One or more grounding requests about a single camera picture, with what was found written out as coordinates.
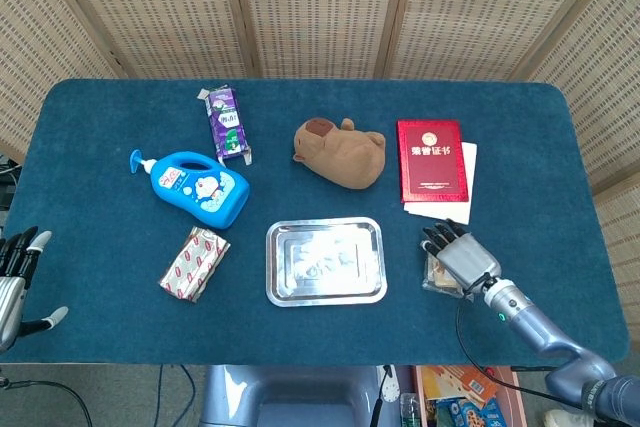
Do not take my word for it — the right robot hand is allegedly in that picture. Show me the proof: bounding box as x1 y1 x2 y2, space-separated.
422 218 503 295

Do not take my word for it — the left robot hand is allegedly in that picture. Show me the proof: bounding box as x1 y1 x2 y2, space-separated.
0 226 70 354

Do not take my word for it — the small snack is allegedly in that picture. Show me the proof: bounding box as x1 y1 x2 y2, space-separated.
422 252 464 296

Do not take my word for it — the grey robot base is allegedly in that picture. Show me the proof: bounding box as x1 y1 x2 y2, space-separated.
199 364 396 427

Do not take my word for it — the stainless steel tray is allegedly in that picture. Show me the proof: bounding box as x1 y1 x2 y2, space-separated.
265 216 389 308

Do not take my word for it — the white paper sheet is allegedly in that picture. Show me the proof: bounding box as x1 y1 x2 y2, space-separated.
402 142 478 226

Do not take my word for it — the blue table cloth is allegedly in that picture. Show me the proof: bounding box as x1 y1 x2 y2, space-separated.
0 78 631 366

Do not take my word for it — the red certificate book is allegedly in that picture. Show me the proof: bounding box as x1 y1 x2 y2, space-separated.
396 119 471 204

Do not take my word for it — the brown capybara plush toy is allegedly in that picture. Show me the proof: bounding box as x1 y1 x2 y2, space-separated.
292 117 387 191

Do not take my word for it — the green cap plastic bottle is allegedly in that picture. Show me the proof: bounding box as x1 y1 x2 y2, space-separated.
399 391 422 427

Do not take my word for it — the red white snack packet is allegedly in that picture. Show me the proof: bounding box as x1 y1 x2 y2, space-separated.
158 225 232 304

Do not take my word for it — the blue Doraemon pump bottle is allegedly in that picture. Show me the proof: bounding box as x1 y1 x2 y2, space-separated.
129 148 251 231

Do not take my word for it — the purple drink carton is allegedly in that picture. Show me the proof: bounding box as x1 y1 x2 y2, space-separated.
195 87 254 167

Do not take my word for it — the woven folding screen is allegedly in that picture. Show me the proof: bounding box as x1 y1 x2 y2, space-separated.
0 0 640 373

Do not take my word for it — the black cable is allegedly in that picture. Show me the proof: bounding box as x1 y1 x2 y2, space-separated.
454 291 576 408

